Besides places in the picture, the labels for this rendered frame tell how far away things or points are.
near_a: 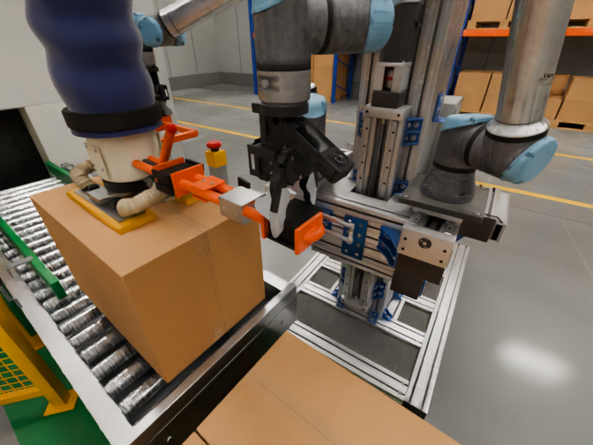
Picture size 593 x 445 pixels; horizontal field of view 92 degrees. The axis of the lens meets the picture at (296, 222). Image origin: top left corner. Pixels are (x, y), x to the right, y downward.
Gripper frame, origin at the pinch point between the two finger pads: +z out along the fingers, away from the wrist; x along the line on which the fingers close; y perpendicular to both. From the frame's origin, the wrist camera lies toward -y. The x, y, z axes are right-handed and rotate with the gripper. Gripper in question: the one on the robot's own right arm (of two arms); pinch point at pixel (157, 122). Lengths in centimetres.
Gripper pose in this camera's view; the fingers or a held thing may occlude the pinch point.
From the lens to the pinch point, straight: 134.3
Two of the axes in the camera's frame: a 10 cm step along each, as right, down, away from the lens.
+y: 7.9, 3.2, -5.2
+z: 0.1, 8.4, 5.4
